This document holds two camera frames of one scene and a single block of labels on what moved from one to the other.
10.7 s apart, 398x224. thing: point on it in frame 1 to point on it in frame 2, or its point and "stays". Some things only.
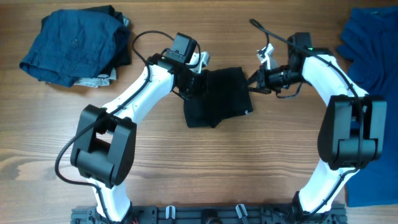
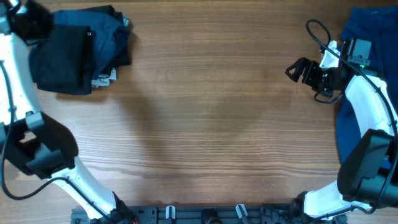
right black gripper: x=263 y=83 to x=308 y=79
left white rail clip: x=173 y=211 stays
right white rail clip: x=240 y=208 stays
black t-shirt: x=227 y=96 to x=62 y=63
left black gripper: x=203 y=88 to x=48 y=19
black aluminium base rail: x=331 y=213 stays
